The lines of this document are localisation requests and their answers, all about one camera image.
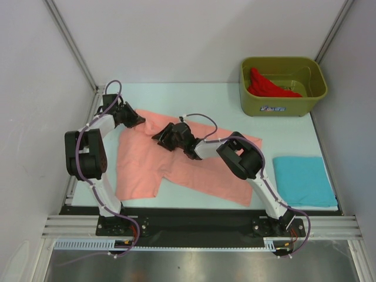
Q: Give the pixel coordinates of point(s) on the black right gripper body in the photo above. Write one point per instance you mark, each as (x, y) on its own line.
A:
(171, 142)

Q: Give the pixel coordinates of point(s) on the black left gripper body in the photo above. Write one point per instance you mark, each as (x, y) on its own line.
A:
(127, 117)

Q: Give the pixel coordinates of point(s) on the pink t shirt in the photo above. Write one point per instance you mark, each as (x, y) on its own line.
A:
(142, 165)

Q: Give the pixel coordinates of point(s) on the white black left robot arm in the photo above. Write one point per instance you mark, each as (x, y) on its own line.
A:
(86, 160)

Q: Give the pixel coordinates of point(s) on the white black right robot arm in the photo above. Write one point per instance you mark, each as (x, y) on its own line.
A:
(246, 161)

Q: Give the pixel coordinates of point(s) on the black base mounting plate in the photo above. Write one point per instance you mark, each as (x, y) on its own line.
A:
(208, 228)

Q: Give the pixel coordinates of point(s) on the red t shirt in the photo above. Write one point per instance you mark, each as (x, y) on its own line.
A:
(262, 87)

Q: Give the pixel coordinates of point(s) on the olive green plastic bin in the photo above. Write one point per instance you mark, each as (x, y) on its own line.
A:
(299, 74)

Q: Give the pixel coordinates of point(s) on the folded blue t shirt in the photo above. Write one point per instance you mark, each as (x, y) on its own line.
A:
(303, 182)

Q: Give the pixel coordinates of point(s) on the left aluminium corner post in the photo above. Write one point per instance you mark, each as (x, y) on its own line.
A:
(66, 35)

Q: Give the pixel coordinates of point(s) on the aluminium corner post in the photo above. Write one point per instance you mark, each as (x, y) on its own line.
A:
(333, 31)
(66, 35)

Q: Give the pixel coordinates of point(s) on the aluminium front frame rail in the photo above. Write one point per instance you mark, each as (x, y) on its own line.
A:
(322, 227)

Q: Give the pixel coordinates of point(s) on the white slotted cable duct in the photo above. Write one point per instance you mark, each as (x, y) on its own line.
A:
(118, 245)

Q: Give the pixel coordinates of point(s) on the right aluminium corner post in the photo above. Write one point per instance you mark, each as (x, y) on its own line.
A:
(333, 31)

